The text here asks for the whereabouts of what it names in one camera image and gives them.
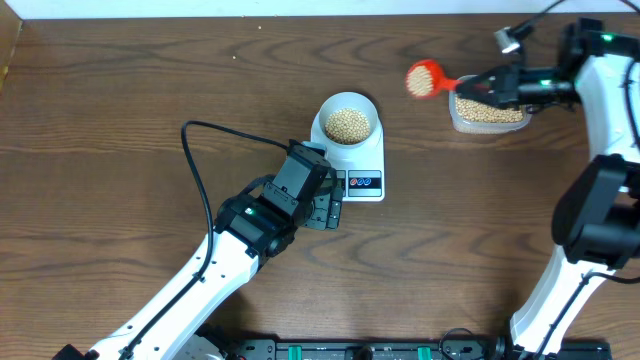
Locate clear plastic container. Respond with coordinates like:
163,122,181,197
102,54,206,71
449,92,532,135

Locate left black cable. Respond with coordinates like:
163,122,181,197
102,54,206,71
117,120,291,360

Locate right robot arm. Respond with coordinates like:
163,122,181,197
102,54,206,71
455,18,639,359

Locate light grey round bowl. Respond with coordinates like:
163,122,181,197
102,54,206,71
317,92,381,148

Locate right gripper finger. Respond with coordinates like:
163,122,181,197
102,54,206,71
455,67,503,94
457,90,500,107

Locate soybeans in bowl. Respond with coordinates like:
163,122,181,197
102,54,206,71
324,108,371,145

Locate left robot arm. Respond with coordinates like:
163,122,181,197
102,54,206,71
55,141,342,360

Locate red plastic measuring scoop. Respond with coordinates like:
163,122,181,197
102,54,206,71
405,59,460,99

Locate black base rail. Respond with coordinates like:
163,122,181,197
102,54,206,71
199,338,612,360

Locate pile of soybeans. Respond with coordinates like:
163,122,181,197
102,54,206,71
455,96,524,123

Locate white digital kitchen scale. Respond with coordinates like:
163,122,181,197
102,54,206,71
311,108,385,202

